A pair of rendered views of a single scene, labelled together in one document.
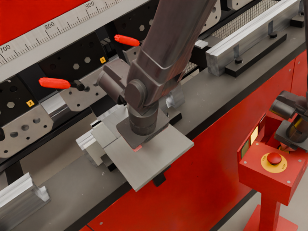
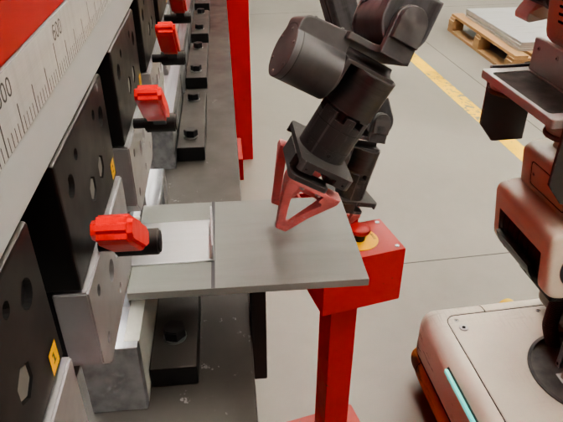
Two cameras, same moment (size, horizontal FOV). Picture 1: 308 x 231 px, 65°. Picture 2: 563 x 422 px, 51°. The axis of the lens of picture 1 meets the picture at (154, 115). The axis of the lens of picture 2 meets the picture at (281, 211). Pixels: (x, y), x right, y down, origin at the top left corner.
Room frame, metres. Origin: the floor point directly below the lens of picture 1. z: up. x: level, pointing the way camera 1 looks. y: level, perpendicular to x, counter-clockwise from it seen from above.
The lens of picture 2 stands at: (0.27, 0.61, 1.41)
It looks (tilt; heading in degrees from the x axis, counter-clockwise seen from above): 32 degrees down; 286
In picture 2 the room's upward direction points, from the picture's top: straight up
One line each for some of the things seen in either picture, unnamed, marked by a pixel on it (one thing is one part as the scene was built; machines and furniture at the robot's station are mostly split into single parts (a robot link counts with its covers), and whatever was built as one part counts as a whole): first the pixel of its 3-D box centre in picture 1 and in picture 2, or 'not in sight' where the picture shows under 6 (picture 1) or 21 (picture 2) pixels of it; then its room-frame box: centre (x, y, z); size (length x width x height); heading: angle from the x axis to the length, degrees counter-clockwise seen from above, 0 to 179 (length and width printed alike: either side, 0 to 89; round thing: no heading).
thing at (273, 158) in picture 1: (273, 160); (358, 234); (0.37, -0.29, 0.79); 0.04 x 0.04 x 0.04
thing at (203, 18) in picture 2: not in sight; (200, 25); (1.06, -1.21, 0.89); 0.30 x 0.05 x 0.03; 111
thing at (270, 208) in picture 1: (270, 205); (333, 368); (0.41, -0.32, 0.39); 0.06 x 0.06 x 0.54; 34
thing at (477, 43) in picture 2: not in sight; (525, 39); (-0.34, -4.40, 0.07); 1.20 x 0.82 x 0.14; 113
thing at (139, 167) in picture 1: (137, 137); (246, 242); (0.47, 0.06, 1.00); 0.26 x 0.18 x 0.01; 21
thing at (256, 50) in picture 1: (256, 52); (193, 123); (0.77, -0.47, 0.89); 0.30 x 0.05 x 0.03; 111
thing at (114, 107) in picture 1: (106, 101); not in sight; (0.61, 0.12, 1.05); 0.10 x 0.02 x 0.10; 111
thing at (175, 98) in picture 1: (134, 119); (135, 269); (0.62, 0.07, 0.92); 0.39 x 0.06 x 0.10; 111
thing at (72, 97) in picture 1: (78, 70); (94, 112); (0.59, 0.14, 1.18); 0.15 x 0.09 x 0.17; 111
